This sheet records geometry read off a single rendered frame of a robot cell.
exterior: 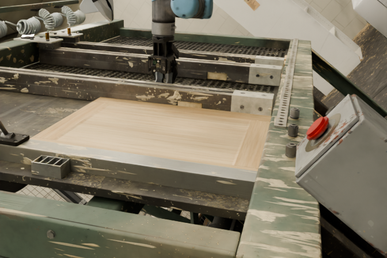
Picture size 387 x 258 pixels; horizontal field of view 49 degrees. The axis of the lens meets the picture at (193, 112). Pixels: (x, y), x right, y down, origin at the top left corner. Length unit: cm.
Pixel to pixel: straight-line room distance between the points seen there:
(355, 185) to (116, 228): 35
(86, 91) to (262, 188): 82
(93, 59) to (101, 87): 51
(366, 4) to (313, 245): 38
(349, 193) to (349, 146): 6
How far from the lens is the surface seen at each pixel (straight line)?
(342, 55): 515
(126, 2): 719
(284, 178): 86
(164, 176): 89
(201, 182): 88
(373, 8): 74
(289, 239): 68
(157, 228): 68
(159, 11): 138
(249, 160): 99
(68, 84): 150
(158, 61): 139
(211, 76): 177
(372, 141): 55
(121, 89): 141
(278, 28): 512
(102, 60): 192
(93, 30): 256
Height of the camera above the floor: 108
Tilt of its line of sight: level
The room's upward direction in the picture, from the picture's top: 50 degrees counter-clockwise
